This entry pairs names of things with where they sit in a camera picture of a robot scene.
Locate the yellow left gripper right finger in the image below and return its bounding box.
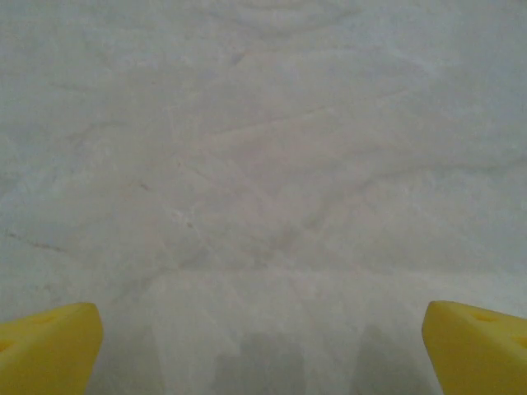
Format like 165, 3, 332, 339
420, 300, 527, 395

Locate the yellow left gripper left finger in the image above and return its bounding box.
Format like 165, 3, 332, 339
0, 302, 104, 395

